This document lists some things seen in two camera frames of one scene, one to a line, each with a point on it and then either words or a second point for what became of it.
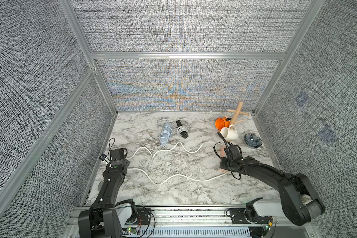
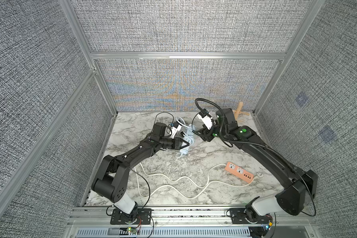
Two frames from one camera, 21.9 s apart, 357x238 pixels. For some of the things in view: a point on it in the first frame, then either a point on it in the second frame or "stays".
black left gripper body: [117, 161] -> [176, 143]
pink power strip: [222, 155] -> [239, 172]
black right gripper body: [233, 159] -> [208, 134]
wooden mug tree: [237, 112] stays
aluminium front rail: [196, 221] stays
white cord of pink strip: [152, 156] -> [203, 186]
